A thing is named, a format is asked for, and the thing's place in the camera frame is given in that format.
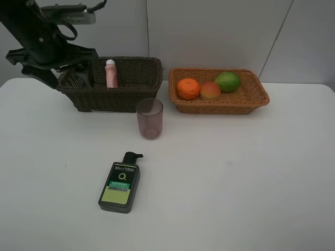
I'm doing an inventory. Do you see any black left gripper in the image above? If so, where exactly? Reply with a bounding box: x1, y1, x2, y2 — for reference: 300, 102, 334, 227
6, 33, 98, 89

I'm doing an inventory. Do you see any pink bottle white cap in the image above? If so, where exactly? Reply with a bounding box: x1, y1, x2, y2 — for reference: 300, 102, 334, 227
105, 59, 118, 88

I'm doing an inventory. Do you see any orange mandarin fruit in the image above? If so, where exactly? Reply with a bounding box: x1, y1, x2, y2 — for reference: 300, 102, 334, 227
177, 78, 200, 101

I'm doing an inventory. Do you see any red yellow peach fruit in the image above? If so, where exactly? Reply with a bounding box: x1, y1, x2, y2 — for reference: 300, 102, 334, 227
199, 82, 221, 101

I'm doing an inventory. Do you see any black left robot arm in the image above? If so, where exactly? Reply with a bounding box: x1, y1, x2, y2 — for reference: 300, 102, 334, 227
1, 1, 106, 89

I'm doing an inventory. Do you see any dark brown wicker basket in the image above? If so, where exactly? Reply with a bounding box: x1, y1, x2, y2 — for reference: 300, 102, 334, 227
57, 56, 163, 113

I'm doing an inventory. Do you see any translucent purple plastic cup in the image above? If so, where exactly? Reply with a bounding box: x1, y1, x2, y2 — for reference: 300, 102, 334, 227
136, 98, 163, 140

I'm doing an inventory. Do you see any dark green pump bottle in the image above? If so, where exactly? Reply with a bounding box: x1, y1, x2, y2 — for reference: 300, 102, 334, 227
98, 152, 143, 213

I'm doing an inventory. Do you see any light orange wicker basket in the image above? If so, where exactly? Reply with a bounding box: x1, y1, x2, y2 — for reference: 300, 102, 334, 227
169, 67, 270, 115

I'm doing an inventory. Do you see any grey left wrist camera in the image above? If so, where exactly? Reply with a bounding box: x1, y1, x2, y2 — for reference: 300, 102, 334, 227
40, 4, 96, 25

